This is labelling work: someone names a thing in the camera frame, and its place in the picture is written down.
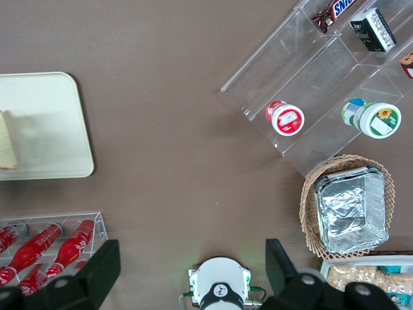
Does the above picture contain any red cola bottle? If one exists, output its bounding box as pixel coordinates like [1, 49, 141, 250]
[0, 225, 28, 256]
[45, 218, 97, 279]
[0, 222, 64, 287]
[15, 263, 49, 296]

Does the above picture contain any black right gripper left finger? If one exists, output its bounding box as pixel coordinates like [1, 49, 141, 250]
[0, 239, 122, 310]

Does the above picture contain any red lid yogurt cup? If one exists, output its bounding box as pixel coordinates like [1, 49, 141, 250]
[265, 99, 306, 137]

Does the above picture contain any clear acrylic stepped shelf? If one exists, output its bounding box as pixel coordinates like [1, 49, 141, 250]
[220, 0, 413, 178]

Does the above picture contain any clear bag of peanuts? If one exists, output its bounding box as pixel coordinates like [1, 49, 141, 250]
[374, 271, 413, 291]
[327, 264, 378, 291]

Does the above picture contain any beige plastic tray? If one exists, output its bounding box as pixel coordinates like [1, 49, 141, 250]
[0, 71, 95, 181]

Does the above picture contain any green lid yogurt cup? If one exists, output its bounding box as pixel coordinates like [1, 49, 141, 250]
[341, 98, 403, 140]

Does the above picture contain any black and white carton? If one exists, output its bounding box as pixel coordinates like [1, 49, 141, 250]
[349, 8, 398, 53]

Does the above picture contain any triangle sandwich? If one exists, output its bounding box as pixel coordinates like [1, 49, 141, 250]
[0, 109, 19, 171]

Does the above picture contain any white rectangular snack tray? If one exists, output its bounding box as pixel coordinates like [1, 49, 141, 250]
[319, 254, 413, 310]

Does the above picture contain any snickers chocolate bar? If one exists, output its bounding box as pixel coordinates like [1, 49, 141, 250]
[311, 0, 359, 34]

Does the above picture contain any clear acrylic bottle rack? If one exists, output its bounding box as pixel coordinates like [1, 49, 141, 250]
[0, 211, 109, 291]

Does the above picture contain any red cookie box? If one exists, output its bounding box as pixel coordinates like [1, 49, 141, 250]
[399, 50, 413, 80]

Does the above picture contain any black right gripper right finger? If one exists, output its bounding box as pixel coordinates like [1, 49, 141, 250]
[257, 238, 398, 310]

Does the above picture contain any light tan wicker basket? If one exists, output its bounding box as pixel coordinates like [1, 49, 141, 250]
[300, 154, 396, 261]

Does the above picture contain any small teal snack packet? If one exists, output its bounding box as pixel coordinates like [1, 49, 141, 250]
[377, 265, 403, 275]

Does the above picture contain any aluminium foil container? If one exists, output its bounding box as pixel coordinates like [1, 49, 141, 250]
[313, 166, 390, 254]

